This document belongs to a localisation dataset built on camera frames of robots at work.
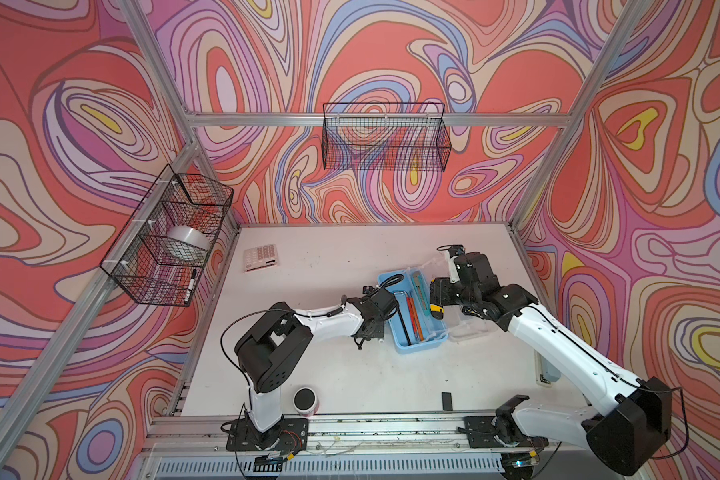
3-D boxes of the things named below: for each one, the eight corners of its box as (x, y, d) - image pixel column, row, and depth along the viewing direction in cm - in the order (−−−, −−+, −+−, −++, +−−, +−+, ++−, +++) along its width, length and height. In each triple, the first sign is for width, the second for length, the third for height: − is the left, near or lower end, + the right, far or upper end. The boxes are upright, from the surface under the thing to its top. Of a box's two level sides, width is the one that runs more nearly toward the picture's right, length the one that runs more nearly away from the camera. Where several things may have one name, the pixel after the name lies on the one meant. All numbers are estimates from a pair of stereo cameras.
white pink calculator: (246, 273, 108) (243, 268, 106) (245, 254, 114) (242, 249, 111) (280, 265, 110) (278, 260, 108) (277, 247, 116) (275, 242, 113)
